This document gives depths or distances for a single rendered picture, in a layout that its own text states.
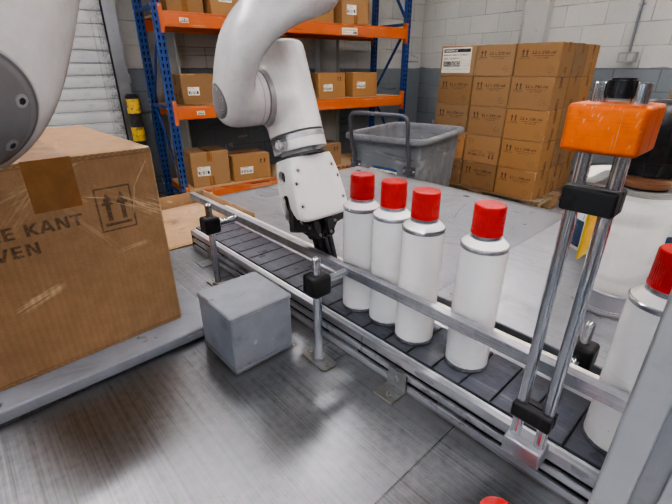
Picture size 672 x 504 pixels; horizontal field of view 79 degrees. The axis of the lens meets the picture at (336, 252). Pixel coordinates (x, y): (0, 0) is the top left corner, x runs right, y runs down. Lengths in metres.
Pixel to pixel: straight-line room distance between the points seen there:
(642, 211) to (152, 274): 0.68
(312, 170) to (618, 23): 4.80
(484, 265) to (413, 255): 0.09
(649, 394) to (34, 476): 0.54
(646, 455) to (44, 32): 0.40
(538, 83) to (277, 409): 3.59
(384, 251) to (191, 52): 4.36
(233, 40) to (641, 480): 0.56
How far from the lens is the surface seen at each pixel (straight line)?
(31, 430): 0.63
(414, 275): 0.50
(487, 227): 0.45
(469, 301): 0.48
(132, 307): 0.66
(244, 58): 0.56
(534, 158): 3.92
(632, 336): 0.43
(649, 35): 5.17
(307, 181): 0.62
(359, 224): 0.55
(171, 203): 1.31
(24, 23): 0.30
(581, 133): 0.31
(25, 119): 0.30
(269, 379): 0.58
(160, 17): 3.83
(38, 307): 0.63
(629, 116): 0.30
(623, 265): 0.69
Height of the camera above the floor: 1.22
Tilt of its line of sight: 24 degrees down
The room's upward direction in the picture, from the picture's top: straight up
